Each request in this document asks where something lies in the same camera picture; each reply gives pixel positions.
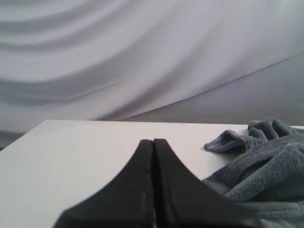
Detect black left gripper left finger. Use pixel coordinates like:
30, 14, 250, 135
54, 140, 153, 228

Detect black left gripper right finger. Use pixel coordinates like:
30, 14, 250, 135
153, 139, 263, 228

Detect grey blue fleece towel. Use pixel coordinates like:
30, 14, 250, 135
203, 119, 304, 228

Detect grey fabric backdrop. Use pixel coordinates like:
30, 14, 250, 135
0, 0, 304, 147

